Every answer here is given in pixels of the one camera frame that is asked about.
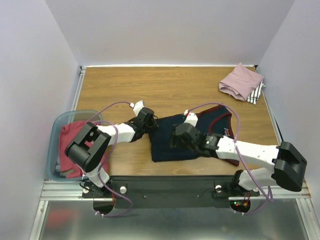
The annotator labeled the maroon red tank top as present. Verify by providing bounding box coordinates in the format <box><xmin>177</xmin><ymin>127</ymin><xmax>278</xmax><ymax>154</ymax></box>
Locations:
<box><xmin>59</xmin><ymin>121</ymin><xmax>111</xmax><ymax>181</ymax></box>

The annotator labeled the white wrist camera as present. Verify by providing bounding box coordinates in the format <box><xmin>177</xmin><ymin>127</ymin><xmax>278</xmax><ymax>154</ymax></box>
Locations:
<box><xmin>183</xmin><ymin>111</ymin><xmax>198</xmax><ymax>127</ymax></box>
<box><xmin>133</xmin><ymin>100</ymin><xmax>145</xmax><ymax>117</ymax></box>

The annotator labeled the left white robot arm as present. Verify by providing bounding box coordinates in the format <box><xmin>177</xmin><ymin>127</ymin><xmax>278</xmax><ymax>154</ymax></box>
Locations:
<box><xmin>63</xmin><ymin>107</ymin><xmax>158</xmax><ymax>198</ymax></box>

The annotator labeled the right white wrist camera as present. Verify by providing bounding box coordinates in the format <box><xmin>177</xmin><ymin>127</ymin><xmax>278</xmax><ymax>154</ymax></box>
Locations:
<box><xmin>183</xmin><ymin>111</ymin><xmax>198</xmax><ymax>127</ymax></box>

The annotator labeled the navy basketball tank top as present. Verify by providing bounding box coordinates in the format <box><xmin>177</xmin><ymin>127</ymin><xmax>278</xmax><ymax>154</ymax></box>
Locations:
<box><xmin>148</xmin><ymin>105</ymin><xmax>234</xmax><ymax>163</ymax></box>

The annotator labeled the folded pink tank top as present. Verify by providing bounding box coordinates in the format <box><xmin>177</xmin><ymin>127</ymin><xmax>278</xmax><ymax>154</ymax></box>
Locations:
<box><xmin>218</xmin><ymin>63</ymin><xmax>264</xmax><ymax>101</ymax></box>

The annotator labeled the blue plastic bin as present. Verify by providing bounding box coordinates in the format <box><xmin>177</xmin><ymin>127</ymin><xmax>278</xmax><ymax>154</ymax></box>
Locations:
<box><xmin>46</xmin><ymin>109</ymin><xmax>98</xmax><ymax>182</ymax></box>

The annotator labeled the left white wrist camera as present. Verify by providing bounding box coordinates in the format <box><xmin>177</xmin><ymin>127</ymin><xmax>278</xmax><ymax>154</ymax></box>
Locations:
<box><xmin>133</xmin><ymin>100</ymin><xmax>145</xmax><ymax>117</ymax></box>

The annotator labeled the striped white folded tank top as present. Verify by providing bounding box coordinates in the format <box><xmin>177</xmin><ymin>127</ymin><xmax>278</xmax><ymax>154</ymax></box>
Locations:
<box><xmin>246</xmin><ymin>82</ymin><xmax>265</xmax><ymax>105</ymax></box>

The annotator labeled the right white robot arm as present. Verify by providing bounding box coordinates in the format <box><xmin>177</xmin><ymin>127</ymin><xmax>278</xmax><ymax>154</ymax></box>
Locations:
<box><xmin>169</xmin><ymin>123</ymin><xmax>307</xmax><ymax>197</ymax></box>

